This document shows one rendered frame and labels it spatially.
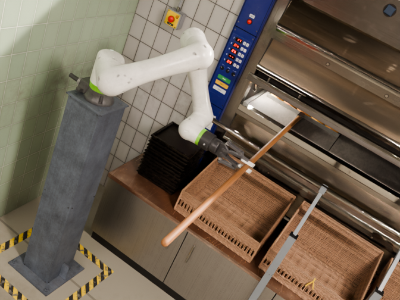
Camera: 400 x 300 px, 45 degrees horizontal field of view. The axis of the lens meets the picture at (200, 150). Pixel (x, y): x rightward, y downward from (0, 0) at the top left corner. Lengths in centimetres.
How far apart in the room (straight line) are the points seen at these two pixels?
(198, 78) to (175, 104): 89
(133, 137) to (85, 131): 116
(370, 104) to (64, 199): 173
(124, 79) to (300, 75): 115
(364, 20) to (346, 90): 39
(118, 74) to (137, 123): 136
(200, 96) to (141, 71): 42
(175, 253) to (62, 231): 69
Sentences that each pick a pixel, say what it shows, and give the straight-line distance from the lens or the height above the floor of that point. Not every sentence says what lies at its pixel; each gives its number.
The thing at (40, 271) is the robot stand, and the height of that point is 6.
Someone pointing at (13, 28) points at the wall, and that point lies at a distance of 250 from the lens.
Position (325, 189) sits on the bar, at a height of 117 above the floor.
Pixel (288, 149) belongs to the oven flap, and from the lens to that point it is 300.
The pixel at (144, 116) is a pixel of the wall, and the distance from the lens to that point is 337.
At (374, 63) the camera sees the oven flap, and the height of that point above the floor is 177.
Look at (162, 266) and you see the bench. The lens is 305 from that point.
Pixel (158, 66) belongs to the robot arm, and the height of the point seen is 153.
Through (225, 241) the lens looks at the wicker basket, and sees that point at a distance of 280.
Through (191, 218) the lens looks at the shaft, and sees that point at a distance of 185.
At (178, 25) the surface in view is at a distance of 305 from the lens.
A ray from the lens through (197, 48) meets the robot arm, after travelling 210.
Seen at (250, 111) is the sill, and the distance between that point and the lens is 299.
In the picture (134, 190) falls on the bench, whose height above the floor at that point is 58.
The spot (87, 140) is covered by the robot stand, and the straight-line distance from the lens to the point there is 236.
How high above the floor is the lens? 230
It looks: 29 degrees down
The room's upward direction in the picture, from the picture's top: 25 degrees clockwise
